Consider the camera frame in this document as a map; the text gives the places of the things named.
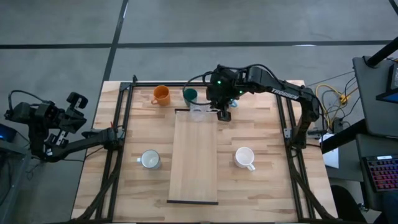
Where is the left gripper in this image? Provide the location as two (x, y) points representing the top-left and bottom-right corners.
(39, 91), (89, 149)

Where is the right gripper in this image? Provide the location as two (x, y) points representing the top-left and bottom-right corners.
(205, 65), (246, 123)

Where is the clear glass cup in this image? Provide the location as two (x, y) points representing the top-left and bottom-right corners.
(188, 104), (208, 123)

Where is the green cup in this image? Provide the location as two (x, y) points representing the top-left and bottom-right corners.
(182, 88), (198, 106)

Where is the orange mug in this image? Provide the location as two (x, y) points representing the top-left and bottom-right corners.
(150, 85), (172, 106)

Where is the blue white floral mug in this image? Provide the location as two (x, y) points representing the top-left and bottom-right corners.
(136, 149), (162, 170)

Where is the blue-lit device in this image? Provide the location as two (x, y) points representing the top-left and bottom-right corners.
(0, 123), (18, 144)

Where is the grey side stand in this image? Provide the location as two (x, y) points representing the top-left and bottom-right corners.
(0, 141), (32, 223)

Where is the white box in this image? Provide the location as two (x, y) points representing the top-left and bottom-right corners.
(320, 133), (340, 169)

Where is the black desk bar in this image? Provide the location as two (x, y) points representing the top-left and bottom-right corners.
(320, 118), (368, 155)

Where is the low grey desk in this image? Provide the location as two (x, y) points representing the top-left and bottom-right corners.
(356, 133), (398, 212)

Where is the black chair base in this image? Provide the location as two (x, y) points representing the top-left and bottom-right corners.
(330, 185), (369, 223)

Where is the laptop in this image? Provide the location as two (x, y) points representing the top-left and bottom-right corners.
(375, 60), (398, 104)

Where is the backlit keyboard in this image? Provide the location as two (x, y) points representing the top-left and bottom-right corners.
(362, 154), (398, 193)

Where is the black pole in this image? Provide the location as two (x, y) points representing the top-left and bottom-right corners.
(365, 36), (398, 68)

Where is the person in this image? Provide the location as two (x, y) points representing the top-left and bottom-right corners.
(373, 190), (398, 224)

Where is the black aluminium table frame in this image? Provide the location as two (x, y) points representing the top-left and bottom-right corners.
(71, 74), (338, 223)

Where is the yellow cable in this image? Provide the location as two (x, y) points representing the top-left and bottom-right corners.
(315, 83), (351, 127)

